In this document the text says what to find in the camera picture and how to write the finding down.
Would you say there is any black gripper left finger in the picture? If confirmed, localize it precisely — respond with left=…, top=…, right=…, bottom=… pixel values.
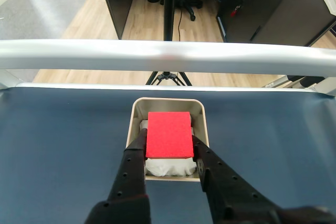
left=83, top=128, right=152, bottom=224

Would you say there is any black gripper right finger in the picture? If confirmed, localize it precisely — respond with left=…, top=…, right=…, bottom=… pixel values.
left=192, top=135, right=336, bottom=224

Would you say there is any red cube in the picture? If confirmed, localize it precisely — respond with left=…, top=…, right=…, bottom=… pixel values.
left=145, top=111, right=195, bottom=159

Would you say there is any white square box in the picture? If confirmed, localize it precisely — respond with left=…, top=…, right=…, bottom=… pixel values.
left=125, top=97, right=211, bottom=183

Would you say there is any white crumpled cloth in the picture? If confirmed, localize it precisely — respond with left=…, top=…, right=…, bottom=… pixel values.
left=139, top=119, right=198, bottom=178

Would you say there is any dark blue-grey mat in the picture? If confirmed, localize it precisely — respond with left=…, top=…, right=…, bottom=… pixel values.
left=0, top=87, right=336, bottom=224

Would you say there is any black tripod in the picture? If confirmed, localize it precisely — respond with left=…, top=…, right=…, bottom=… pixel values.
left=145, top=0, right=194, bottom=88

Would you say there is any black desk partition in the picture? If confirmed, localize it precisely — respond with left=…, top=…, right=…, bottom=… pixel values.
left=96, top=0, right=139, bottom=40

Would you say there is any black office chair base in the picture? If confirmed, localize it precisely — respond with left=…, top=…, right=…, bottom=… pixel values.
left=179, top=0, right=204, bottom=22

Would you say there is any dark desk cabinet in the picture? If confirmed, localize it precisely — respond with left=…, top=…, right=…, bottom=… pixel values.
left=216, top=0, right=336, bottom=48

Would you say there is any silver metal table frame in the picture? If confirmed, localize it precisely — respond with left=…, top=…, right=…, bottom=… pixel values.
left=0, top=38, right=336, bottom=97

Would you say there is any thin black floor cable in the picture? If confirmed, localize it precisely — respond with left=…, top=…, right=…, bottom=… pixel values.
left=177, top=8, right=185, bottom=42

